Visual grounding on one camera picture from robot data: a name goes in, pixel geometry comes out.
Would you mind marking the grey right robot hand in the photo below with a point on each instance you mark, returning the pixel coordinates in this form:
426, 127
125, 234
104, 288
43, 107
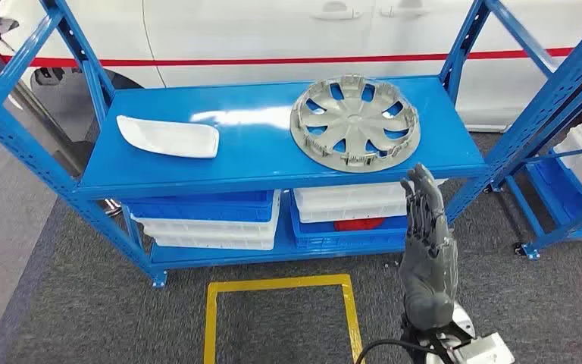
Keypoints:
429, 281

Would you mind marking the grey plastic wheel hubcap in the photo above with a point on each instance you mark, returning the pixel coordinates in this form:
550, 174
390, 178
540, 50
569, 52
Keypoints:
353, 120

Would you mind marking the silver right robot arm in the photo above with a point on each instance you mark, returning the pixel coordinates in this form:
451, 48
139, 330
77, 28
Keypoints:
464, 321

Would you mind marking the red part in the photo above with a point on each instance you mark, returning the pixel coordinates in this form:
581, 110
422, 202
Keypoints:
359, 224

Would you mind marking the blue metal shelf rack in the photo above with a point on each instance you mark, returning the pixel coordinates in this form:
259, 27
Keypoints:
251, 150
532, 221

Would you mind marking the white mirror cover part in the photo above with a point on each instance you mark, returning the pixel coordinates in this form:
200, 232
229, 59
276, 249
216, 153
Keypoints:
170, 138

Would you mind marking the blue plastic crate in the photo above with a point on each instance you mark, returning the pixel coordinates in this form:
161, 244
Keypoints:
321, 238
557, 191

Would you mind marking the yellow floor tape square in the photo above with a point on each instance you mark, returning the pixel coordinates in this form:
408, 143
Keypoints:
210, 321

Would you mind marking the white car with red stripe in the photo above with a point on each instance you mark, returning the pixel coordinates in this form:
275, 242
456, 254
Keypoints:
271, 30

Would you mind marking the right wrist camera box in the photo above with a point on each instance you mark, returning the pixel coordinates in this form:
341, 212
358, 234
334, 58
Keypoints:
487, 351

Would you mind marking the chrome stanchion post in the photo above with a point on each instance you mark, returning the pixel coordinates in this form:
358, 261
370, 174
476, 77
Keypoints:
45, 120

